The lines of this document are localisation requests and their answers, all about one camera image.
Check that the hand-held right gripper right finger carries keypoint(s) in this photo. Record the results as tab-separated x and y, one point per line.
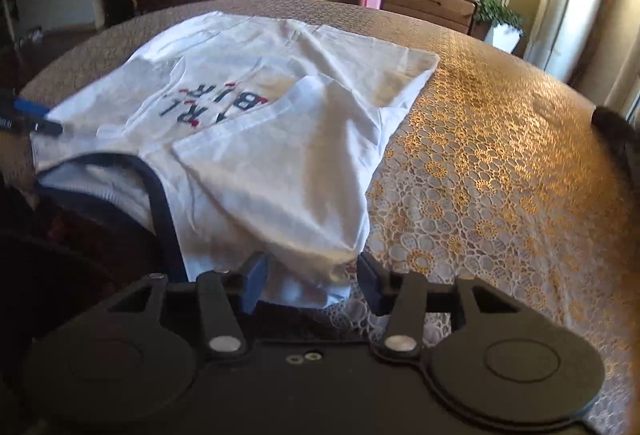
372	287

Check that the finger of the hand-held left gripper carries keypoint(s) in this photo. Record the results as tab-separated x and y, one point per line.
27	105
42	127

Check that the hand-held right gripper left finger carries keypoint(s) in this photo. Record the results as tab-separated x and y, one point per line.
256	287

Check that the white t-shirt navy collar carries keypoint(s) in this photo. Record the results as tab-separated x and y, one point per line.
280	155

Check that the row of shoes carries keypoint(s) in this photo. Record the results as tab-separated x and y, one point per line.
34	36

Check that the cream lace tablecloth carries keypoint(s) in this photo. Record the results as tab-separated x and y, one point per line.
500	165

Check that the white plant pot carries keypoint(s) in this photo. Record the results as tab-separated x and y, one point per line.
505	39

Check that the dark rounded object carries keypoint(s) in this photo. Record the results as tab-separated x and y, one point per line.
612	130

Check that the white standing air conditioner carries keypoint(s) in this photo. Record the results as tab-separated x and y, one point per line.
565	5

